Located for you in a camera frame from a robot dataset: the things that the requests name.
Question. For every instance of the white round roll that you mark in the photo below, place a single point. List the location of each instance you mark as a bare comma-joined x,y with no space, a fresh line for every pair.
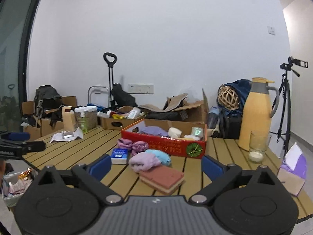
174,132

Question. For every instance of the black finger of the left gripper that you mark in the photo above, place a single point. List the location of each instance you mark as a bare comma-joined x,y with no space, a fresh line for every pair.
14,147

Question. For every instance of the red cardboard box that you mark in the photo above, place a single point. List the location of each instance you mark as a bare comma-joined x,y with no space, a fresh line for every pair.
178,147

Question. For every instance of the black tripod with camera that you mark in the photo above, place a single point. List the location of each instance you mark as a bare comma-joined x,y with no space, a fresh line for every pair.
284,131

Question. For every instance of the lilac fluffy cloth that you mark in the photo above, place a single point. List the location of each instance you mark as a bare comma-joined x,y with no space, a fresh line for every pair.
143,161

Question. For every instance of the green liquid bottle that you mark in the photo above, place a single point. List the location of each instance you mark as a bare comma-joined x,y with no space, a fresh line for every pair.
83,122

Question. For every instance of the white wall socket strip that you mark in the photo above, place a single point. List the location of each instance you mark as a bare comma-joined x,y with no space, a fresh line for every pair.
141,88

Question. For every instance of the pink layered sponge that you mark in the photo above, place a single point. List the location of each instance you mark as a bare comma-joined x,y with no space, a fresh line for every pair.
163,179

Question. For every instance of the small brown item box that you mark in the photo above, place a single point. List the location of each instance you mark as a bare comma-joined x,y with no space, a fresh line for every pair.
122,118

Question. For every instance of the trash bin with bag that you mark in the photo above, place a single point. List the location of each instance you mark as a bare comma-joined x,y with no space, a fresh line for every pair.
15,184

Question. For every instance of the black trolley handle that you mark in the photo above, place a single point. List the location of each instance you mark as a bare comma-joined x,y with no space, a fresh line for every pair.
110,60

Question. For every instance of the yellow thermos jug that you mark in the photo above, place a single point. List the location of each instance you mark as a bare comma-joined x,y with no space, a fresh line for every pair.
260,107

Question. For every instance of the clear jar with granules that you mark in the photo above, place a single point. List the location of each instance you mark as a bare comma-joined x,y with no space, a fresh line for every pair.
86,117

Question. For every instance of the white paper with device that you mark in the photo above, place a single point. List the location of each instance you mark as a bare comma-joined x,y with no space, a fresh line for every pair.
66,136

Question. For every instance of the black backpack on floor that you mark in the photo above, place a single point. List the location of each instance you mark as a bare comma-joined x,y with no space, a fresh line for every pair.
48,104

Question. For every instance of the glass candle jar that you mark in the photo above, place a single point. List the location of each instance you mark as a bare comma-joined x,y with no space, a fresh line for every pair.
258,145

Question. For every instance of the light blue plush cloth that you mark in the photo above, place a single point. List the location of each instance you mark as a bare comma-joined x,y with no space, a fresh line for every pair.
163,157

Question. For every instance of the dark blue bag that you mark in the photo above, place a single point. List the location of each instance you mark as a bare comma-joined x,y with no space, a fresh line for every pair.
242,87

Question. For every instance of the blue tissue packet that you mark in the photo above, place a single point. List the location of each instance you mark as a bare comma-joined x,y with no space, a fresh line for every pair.
119,156

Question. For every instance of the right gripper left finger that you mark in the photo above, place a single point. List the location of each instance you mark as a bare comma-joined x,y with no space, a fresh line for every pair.
89,178

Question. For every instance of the blue water bottle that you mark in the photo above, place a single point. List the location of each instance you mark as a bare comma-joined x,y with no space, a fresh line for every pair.
213,117

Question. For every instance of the purple tissue pack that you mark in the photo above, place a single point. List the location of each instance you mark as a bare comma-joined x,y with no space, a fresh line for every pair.
293,170

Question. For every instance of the brown open cardboard box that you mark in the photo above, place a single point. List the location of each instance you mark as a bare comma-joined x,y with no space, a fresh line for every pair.
178,108

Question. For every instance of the black bag on trolley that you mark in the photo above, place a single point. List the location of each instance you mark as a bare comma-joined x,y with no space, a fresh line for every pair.
121,97

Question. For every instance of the white wall switch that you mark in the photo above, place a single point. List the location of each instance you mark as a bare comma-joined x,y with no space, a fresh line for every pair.
271,30

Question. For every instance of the purple pink folded cloth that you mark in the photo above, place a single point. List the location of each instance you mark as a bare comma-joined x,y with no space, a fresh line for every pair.
133,147

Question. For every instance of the beige carton box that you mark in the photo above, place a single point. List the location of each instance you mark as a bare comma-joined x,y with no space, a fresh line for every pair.
69,120

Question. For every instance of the wicker rattan ball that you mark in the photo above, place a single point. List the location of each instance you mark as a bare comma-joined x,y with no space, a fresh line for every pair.
228,97

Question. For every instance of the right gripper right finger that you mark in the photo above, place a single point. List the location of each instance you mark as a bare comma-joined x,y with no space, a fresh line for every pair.
223,178

